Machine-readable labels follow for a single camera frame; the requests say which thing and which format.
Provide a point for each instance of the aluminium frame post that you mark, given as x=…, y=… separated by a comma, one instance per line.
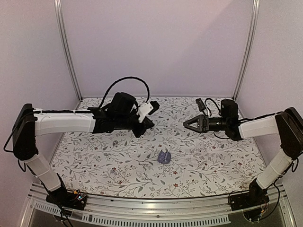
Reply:
x=248, y=47
x=66, y=48

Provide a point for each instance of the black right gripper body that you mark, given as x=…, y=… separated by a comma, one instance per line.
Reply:
x=216, y=126

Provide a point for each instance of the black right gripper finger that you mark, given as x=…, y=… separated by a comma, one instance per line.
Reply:
x=198, y=120
x=196, y=127

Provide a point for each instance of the left aluminium frame post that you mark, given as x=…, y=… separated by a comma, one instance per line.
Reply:
x=66, y=48

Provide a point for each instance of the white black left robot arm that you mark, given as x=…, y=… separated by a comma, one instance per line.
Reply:
x=122, y=113

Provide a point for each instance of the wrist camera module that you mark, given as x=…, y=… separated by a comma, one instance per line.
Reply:
x=201, y=106
x=147, y=108

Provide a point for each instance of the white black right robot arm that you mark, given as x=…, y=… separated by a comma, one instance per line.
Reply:
x=279, y=135

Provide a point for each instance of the right aluminium frame post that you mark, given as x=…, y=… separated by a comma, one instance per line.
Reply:
x=248, y=47

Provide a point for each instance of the aluminium front rail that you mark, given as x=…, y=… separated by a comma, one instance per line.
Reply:
x=106, y=211

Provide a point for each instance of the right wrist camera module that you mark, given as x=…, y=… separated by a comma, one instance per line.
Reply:
x=201, y=106

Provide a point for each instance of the floral patterned table mat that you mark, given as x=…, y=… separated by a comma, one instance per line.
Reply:
x=201, y=164

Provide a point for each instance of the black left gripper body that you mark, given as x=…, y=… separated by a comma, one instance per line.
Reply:
x=138, y=133

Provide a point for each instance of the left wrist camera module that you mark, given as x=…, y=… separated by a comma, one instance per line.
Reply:
x=147, y=108

